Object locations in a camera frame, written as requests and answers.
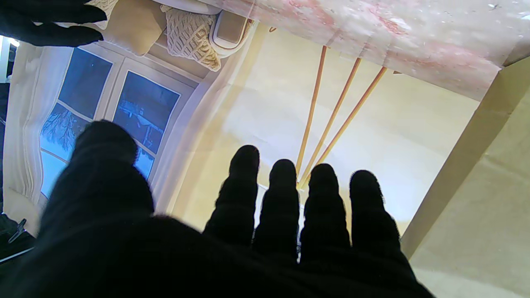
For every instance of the sheer cream curtain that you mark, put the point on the sheer cream curtain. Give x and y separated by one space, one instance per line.
25 124

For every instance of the plain tan cushion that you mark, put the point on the plain tan cushion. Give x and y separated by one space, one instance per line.
134 25

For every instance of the beige sofa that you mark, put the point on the beige sofa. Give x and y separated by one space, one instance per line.
198 16

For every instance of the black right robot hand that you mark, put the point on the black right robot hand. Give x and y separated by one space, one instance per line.
49 25

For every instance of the white framed window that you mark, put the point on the white framed window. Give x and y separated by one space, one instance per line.
116 107

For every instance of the knitted cream cushion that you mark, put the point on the knitted cream cushion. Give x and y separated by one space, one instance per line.
192 37

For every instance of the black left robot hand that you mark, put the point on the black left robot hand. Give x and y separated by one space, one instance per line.
165 248

